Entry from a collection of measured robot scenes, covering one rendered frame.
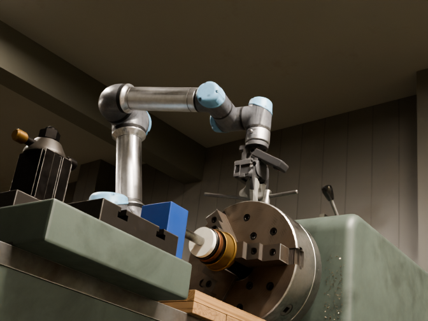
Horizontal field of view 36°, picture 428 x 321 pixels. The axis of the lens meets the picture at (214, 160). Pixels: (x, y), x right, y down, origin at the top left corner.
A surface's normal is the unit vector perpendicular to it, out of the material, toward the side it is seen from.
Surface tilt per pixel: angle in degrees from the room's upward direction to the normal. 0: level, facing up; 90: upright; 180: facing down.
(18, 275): 90
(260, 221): 90
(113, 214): 90
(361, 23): 180
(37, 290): 90
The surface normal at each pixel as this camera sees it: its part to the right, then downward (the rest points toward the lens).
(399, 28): -0.11, 0.90
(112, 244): 0.81, -0.15
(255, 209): -0.57, -0.40
